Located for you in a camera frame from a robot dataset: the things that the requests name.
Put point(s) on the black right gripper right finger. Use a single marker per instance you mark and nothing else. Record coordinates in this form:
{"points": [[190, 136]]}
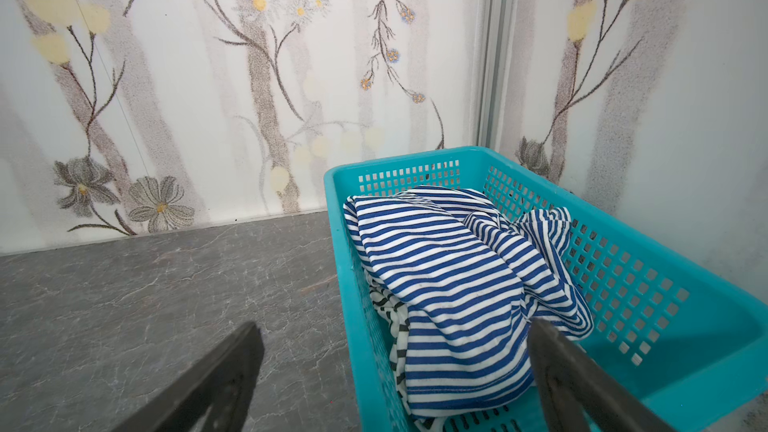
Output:
{"points": [[575, 392]]}

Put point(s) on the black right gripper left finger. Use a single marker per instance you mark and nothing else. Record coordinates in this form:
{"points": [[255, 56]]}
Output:
{"points": [[213, 395]]}

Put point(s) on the blue striped tank top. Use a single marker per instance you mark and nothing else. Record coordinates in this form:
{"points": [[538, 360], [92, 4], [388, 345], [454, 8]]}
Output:
{"points": [[473, 281]]}

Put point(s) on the black striped tank top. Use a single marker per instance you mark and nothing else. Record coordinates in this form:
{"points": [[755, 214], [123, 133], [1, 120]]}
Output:
{"points": [[395, 313]]}

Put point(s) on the teal plastic basket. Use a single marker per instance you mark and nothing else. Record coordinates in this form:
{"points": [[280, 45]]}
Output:
{"points": [[686, 343]]}

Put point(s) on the aluminium corner post right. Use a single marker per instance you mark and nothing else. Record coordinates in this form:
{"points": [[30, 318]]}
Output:
{"points": [[498, 26]]}

